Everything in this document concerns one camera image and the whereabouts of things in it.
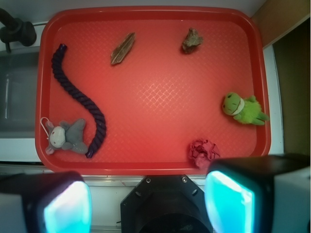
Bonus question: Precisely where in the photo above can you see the green plush frog toy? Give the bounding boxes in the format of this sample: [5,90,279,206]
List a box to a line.
[222,92,270,126]

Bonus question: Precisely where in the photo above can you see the dark blue twisted rope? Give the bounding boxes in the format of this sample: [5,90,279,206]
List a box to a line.
[51,43,107,159]

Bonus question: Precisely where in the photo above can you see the brown rough rock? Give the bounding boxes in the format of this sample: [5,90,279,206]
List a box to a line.
[182,28,204,54]

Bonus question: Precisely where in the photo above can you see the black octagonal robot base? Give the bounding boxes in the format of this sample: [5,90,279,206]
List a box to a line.
[120,175,213,233]

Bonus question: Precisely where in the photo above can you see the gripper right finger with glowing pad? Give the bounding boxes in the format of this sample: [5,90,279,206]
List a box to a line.
[205,154,311,233]

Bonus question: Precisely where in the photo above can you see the grey plush elephant toy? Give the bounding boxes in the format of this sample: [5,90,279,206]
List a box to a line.
[40,117,88,155]

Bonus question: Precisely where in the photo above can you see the brown wood bark piece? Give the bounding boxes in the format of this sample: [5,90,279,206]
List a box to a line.
[110,32,136,65]

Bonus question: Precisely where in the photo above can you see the crumpled red paper ball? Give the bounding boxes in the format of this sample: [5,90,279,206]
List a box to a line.
[188,139,221,169]

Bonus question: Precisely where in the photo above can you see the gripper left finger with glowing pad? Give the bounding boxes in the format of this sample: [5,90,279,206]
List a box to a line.
[0,171,92,233]

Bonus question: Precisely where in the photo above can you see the black clamp mount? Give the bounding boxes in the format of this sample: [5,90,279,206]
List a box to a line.
[0,8,37,53]

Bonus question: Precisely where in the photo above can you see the grey metal bin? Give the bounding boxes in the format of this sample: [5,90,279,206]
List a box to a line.
[0,47,39,138]

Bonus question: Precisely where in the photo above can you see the red plastic tray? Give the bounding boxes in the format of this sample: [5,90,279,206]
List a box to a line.
[35,7,271,175]

